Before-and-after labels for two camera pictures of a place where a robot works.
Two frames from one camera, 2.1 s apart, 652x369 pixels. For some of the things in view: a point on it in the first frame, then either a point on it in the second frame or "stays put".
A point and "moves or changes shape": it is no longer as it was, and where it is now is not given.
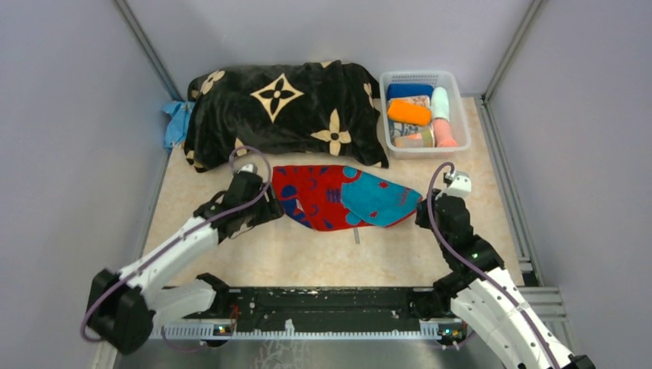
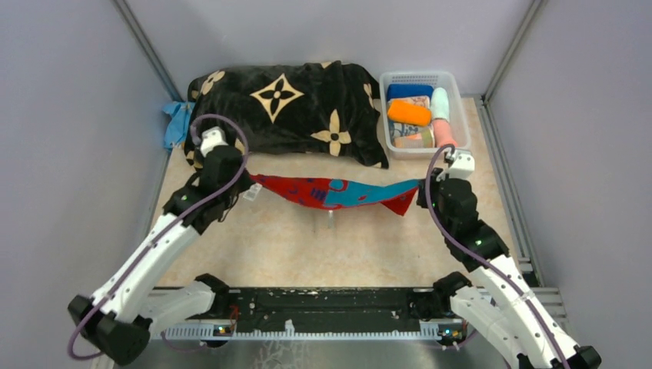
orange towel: [408, 111] stays put
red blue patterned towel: [340, 198] moves or changes shape
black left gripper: [272, 209] → [245, 183]
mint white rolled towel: [440, 104] stays put
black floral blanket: [327, 106] stays put
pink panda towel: [443, 135] stays put
